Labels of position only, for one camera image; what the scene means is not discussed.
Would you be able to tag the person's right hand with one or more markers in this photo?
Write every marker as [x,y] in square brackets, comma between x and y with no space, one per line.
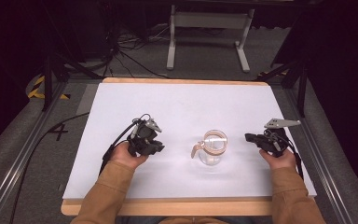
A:
[279,160]

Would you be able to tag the aluminium rail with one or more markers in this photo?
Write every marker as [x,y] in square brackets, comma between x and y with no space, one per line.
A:
[321,161]
[21,155]

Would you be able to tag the yellow black hazard tape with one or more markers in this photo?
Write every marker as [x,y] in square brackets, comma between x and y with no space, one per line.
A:
[36,88]

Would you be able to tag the white metal table frame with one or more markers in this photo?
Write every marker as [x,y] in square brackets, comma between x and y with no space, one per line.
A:
[209,20]

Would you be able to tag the black metal stand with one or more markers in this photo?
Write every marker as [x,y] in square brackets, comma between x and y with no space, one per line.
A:
[301,81]
[48,81]

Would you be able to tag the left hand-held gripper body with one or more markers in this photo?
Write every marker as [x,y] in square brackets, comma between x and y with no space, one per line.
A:
[144,133]

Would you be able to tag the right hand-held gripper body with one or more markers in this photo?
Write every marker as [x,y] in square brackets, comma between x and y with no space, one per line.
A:
[276,137]

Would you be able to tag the person's brown clothing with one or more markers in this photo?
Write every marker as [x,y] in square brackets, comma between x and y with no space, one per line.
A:
[192,221]

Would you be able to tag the glass pitcher with wooden lid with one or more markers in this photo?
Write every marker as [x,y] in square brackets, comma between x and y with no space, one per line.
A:
[213,147]

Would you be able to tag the person's left hand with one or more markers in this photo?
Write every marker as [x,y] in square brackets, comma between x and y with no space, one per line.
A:
[125,155]

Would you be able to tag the white table sheet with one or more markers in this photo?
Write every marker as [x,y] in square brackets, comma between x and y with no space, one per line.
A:
[183,105]

